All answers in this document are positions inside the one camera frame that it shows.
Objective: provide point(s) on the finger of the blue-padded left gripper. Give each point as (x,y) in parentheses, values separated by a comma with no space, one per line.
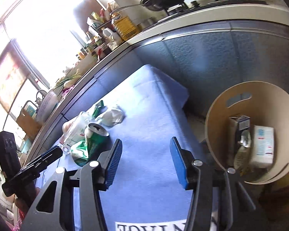
(31,171)

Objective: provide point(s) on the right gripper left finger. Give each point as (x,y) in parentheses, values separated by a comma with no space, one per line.
(52,209)

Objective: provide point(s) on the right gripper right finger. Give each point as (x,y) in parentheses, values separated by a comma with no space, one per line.
(236,205)

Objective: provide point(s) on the crushed green aluminium can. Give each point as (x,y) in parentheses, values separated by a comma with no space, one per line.
(95,136)

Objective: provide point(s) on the clear plastic bottle green label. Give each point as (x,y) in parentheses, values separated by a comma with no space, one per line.
(73,130)

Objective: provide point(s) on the beige foil pouch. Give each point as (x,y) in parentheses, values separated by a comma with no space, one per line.
(242,154)

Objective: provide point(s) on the white tissue paper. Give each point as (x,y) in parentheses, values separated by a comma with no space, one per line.
(112,116)

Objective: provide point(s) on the white rectangular carton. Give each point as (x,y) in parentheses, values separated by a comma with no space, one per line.
(262,153)

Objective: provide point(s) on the dark blue milk carton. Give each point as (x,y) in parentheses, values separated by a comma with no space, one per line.
(238,137)

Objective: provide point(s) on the person's left hand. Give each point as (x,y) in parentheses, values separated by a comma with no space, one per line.
(26,197)

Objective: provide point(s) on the wooden cutting board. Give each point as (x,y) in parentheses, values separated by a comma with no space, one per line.
(27,120)

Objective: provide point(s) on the chrome sink faucet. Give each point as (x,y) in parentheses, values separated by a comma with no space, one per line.
(41,94)

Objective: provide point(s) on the white patterned basin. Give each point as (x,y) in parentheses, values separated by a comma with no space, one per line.
(48,105)

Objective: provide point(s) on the blue patterned tablecloth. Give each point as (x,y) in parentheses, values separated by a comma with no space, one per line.
(146,193)

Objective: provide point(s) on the white plastic jug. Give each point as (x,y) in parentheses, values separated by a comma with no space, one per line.
(112,38)

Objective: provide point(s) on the yellow cooking oil bottle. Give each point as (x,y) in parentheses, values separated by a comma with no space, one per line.
(124,26)

